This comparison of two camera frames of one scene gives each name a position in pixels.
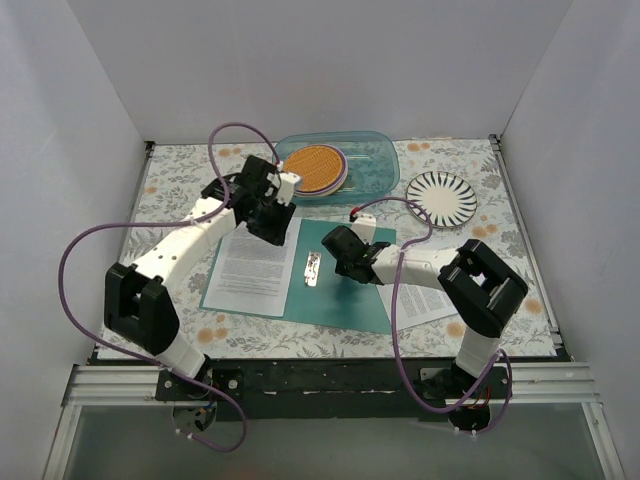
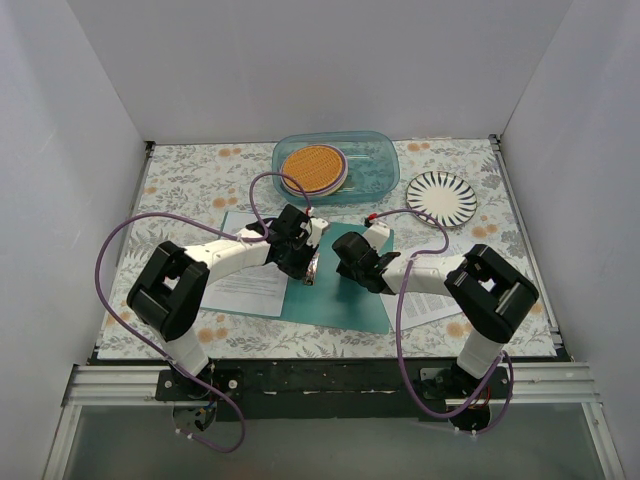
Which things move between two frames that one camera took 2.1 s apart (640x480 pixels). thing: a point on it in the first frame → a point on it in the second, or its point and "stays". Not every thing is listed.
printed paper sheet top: [251, 274] stays
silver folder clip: [312, 268] stays
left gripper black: [273, 220] → [297, 258]
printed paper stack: [416, 303] stays
